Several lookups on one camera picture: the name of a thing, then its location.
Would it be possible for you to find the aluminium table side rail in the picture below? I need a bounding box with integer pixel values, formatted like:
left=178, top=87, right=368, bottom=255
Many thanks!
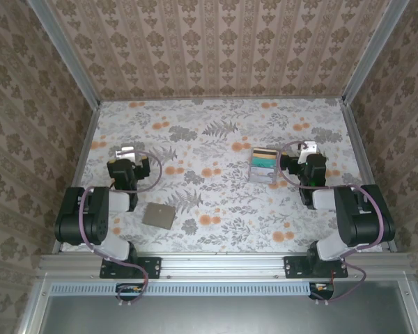
left=339, top=100, right=400, bottom=253
left=52, top=102, right=102, bottom=253

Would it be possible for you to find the clear acrylic card stand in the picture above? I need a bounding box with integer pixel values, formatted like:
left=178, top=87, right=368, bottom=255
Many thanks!
left=247, top=146, right=279, bottom=184

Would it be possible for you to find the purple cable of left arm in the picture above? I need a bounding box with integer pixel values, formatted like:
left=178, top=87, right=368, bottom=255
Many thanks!
left=78, top=148, right=164, bottom=308

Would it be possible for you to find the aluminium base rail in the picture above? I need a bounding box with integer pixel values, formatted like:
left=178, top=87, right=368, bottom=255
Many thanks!
left=38, top=252, right=414, bottom=279

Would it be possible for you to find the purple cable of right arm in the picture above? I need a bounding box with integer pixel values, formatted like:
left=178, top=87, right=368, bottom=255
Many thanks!
left=279, top=140, right=386, bottom=308

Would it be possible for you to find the aluminium frame post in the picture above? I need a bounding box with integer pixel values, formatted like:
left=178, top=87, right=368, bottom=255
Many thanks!
left=341, top=0, right=415, bottom=105
left=27, top=0, right=102, bottom=107

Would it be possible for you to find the grey metal panel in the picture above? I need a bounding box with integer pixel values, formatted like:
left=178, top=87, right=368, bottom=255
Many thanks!
left=41, top=294, right=415, bottom=334

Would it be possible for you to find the white grey printed card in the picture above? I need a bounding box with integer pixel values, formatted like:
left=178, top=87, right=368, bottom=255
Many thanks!
left=249, top=166, right=276, bottom=182

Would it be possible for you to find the black connector board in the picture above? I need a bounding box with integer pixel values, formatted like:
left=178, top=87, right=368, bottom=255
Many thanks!
left=115, top=283, right=149, bottom=303
left=309, top=282, right=335, bottom=301

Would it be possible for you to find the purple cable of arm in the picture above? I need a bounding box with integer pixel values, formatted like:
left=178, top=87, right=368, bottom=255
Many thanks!
left=78, top=148, right=164, bottom=308
left=279, top=140, right=386, bottom=308

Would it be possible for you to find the grey slotted cable duct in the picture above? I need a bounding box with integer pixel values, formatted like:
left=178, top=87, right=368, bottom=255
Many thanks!
left=50, top=282, right=313, bottom=297

